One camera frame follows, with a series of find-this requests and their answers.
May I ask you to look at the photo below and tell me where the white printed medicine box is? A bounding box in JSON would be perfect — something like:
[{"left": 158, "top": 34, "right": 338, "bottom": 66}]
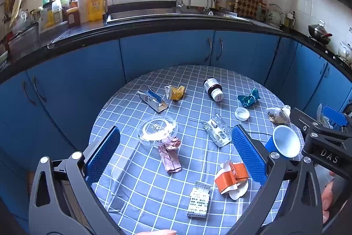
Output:
[{"left": 186, "top": 181, "right": 212, "bottom": 218}]

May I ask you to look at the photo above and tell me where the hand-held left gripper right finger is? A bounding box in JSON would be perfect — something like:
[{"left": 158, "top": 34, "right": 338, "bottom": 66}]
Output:
[{"left": 231, "top": 125, "right": 323, "bottom": 235}]

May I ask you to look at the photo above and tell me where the white bin bag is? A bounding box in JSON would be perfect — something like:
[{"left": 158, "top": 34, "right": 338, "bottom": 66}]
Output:
[{"left": 316, "top": 103, "right": 326, "bottom": 125}]

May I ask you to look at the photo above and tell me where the blue kitchen cabinet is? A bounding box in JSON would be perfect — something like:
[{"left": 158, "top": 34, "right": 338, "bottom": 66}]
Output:
[{"left": 0, "top": 29, "right": 352, "bottom": 197}]

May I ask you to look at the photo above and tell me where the person's left hand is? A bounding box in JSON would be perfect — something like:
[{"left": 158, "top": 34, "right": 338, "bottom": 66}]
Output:
[{"left": 136, "top": 229, "right": 177, "bottom": 235}]

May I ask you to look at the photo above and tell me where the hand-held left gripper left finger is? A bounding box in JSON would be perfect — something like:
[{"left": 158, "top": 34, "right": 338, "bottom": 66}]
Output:
[{"left": 29, "top": 126, "right": 123, "bottom": 235}]

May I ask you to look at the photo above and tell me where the white wrapper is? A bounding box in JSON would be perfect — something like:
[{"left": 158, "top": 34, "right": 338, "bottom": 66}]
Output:
[{"left": 266, "top": 105, "right": 291, "bottom": 125}]

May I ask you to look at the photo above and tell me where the yellow oil bottle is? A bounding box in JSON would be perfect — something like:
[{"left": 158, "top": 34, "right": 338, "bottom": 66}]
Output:
[{"left": 87, "top": 0, "right": 106, "bottom": 22}]

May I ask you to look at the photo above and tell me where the pink paper wrapper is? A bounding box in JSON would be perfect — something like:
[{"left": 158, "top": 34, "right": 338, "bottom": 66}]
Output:
[{"left": 158, "top": 135, "right": 182, "bottom": 173}]

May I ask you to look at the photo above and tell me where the blue paper cup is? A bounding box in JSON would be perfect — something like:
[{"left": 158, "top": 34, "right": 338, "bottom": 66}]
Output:
[{"left": 264, "top": 125, "right": 301, "bottom": 159}]

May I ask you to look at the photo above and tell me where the brown medicine bottle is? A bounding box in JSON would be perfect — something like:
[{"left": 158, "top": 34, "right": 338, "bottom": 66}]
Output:
[{"left": 203, "top": 78, "right": 224, "bottom": 102}]

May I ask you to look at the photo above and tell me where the black kitchen countertop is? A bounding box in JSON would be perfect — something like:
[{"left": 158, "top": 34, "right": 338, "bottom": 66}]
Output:
[{"left": 0, "top": 12, "right": 352, "bottom": 84}]

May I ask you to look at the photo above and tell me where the silver blue carton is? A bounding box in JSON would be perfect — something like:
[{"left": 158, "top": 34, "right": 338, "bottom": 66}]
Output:
[{"left": 137, "top": 85, "right": 169, "bottom": 114}]

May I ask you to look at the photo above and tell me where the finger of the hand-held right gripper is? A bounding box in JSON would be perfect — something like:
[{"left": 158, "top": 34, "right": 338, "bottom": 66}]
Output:
[
  {"left": 322, "top": 105, "right": 352, "bottom": 134},
  {"left": 291, "top": 107, "right": 352, "bottom": 143}
]

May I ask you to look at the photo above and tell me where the steel wok with lid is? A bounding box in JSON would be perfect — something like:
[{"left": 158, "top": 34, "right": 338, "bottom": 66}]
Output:
[{"left": 308, "top": 20, "right": 333, "bottom": 45}]

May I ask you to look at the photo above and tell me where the person's right hand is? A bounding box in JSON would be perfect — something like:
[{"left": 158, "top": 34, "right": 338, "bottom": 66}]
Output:
[{"left": 321, "top": 170, "right": 336, "bottom": 224}]

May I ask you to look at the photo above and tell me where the silver blister pack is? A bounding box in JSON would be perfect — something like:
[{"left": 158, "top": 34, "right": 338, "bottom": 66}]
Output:
[{"left": 202, "top": 113, "right": 233, "bottom": 147}]

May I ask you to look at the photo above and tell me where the torn orange carton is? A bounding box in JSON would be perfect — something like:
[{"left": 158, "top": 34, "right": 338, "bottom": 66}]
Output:
[{"left": 214, "top": 160, "right": 249, "bottom": 200}]

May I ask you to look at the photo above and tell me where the steel kitchen sink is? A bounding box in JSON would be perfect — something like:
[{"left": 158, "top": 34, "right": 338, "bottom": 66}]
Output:
[{"left": 106, "top": 11, "right": 249, "bottom": 25}]

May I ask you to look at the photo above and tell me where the white pot with plant print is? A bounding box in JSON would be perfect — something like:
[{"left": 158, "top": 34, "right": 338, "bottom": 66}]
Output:
[{"left": 337, "top": 41, "right": 352, "bottom": 62}]

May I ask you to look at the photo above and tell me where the yellow snack packet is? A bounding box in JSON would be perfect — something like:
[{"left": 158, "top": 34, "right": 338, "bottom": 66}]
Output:
[{"left": 164, "top": 84, "right": 185, "bottom": 100}]

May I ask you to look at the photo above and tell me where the brown jar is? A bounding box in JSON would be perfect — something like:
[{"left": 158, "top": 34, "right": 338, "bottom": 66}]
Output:
[{"left": 66, "top": 8, "right": 81, "bottom": 27}]

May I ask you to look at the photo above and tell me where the checked blue-grey tablecloth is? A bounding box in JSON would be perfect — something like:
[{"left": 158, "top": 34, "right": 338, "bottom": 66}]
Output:
[{"left": 90, "top": 65, "right": 305, "bottom": 224}]

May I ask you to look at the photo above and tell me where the white cylinder container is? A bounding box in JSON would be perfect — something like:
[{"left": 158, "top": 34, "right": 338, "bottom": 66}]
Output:
[{"left": 77, "top": 0, "right": 89, "bottom": 24}]

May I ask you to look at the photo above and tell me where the teal snack wrapper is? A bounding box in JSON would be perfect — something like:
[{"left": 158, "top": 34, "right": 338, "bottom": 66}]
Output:
[{"left": 237, "top": 88, "right": 260, "bottom": 108}]

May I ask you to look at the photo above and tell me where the clear round plastic lid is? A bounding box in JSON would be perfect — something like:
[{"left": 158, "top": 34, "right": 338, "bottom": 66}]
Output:
[{"left": 137, "top": 115, "right": 179, "bottom": 147}]

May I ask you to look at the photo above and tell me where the white plastic lid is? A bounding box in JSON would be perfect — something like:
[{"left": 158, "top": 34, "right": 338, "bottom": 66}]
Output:
[{"left": 235, "top": 107, "right": 250, "bottom": 121}]

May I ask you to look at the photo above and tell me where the pale green kettle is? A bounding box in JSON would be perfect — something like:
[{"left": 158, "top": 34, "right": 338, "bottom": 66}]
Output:
[{"left": 265, "top": 4, "right": 284, "bottom": 26}]

